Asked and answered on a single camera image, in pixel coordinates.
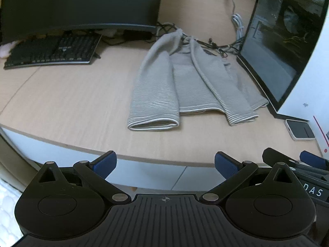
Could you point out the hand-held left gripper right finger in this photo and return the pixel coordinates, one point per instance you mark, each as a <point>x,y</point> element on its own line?
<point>226,165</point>

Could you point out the tilted black screen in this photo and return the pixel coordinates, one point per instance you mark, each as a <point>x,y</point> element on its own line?
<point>282,43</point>

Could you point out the black keyboard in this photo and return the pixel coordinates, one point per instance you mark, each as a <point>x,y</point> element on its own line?
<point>51,51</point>

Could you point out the white-cased phone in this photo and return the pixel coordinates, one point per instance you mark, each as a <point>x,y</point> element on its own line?
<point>299,130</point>

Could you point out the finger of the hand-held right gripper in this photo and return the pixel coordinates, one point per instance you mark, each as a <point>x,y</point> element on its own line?
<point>312,159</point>
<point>279,158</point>

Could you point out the grey striped sweater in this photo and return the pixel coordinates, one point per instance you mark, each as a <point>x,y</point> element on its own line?
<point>190,82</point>

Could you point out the white fluffy thing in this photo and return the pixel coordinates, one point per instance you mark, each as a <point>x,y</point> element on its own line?
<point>6,49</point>

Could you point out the white box red stripe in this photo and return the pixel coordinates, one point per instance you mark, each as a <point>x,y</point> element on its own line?
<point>324,139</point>

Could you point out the black computer monitor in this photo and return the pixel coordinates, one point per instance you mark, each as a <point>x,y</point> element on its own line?
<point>77,2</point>

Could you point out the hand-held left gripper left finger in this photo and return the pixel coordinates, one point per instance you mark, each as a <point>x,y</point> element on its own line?
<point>106,163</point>

